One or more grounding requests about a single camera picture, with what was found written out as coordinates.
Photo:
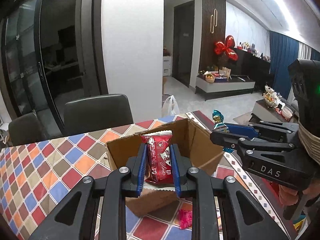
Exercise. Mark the black glass sliding door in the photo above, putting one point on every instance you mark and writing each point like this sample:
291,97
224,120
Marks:
51,54

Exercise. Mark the white plastic bag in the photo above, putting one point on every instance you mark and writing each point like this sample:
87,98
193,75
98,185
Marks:
170,107

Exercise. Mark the blue foil candy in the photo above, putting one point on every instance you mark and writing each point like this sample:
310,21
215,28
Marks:
218,119

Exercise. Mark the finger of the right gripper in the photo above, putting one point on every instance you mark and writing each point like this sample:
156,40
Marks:
234,141
264,130

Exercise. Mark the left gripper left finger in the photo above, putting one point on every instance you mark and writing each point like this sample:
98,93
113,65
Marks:
124,182

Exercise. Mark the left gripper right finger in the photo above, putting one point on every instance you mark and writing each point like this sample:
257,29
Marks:
192,182

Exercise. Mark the pink snack packet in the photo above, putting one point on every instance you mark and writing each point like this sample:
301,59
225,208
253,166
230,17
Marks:
185,218

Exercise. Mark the coffee table with ornaments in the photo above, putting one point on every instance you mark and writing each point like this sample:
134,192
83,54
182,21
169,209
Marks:
274,108

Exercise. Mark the person's right hand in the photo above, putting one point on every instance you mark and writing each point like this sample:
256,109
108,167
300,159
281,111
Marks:
290,197

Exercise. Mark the colourful checkered tablecloth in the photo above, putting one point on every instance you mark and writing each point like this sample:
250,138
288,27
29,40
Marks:
35,177

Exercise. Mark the blue curtain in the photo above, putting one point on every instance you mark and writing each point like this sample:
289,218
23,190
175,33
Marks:
284,51

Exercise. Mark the brown cardboard box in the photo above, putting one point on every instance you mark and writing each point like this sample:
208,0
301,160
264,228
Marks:
190,145

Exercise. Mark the red brown snack packet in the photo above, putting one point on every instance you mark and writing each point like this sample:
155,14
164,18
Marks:
158,157

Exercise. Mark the grey dining chair left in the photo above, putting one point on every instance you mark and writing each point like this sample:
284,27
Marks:
26,129

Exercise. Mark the grey dining chair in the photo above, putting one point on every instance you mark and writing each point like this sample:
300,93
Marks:
96,113
26,129

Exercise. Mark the low white tv bench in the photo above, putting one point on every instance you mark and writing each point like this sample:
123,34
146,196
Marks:
213,85

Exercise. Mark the red bow balloon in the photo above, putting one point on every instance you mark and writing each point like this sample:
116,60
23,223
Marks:
226,48

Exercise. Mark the white storage shelf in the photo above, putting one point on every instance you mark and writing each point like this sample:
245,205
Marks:
167,60

